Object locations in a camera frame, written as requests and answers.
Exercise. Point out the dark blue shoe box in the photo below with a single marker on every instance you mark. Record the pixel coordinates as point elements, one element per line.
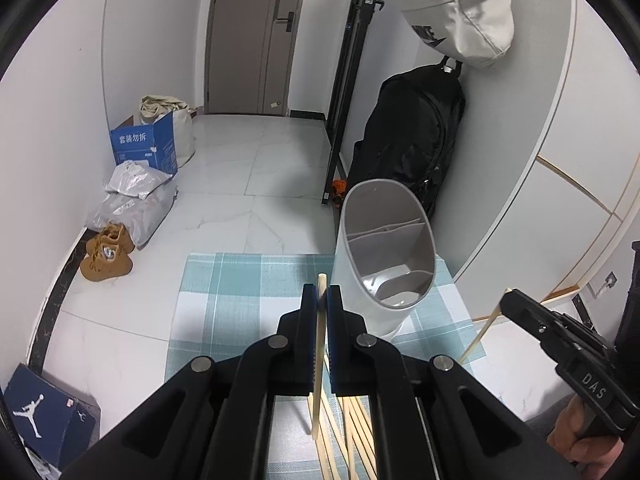
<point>40,410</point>

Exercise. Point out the black backpack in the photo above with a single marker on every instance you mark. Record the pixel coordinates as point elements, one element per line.
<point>405,130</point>

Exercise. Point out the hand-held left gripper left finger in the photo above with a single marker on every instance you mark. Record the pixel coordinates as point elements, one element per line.
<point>311,305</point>

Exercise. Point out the white fabric bag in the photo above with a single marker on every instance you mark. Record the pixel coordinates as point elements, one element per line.
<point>460,15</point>

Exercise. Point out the black metal frame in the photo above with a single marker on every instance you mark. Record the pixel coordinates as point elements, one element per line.
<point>350,45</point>

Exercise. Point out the large grey plastic parcel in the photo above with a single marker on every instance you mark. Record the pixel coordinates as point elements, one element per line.
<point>130,215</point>

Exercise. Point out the person's right hand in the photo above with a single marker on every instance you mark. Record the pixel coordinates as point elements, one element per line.
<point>565,435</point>

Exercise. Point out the small orange object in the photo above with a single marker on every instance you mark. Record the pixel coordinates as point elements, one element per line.
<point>339,191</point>

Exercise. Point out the beige canvas tote bag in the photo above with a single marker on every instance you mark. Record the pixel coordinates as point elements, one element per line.
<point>185,135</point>

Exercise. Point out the wooden chopstick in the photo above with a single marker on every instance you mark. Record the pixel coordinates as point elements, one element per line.
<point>316,410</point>
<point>480,332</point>

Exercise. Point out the wall socket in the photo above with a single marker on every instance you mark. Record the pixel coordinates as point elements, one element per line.
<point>604,283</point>

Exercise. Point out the grey-brown door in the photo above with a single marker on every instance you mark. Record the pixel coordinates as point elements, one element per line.
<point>240,35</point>

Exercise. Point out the blue cardboard box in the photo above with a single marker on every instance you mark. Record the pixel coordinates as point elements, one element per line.
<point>145,142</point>

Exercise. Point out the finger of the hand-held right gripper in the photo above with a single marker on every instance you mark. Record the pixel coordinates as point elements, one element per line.
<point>525,312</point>

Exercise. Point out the small grey plastic parcel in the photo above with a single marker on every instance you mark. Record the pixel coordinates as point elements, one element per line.
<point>137,177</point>

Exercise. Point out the pile of wooden chopsticks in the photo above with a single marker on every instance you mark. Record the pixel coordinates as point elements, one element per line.
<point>357,420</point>

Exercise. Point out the white cabinet with gold trim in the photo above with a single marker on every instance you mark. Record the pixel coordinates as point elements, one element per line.
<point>575,210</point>

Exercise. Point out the brown suede shoe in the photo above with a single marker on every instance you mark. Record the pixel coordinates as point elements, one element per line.
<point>105,265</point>
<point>117,237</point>

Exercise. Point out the teal plaid placemat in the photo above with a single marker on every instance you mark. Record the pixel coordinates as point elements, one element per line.
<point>235,285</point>

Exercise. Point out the grey white utensil holder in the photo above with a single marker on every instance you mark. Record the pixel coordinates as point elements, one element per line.
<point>350,290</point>

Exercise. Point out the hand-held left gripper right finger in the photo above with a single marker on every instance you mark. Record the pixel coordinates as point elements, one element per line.
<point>332,310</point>

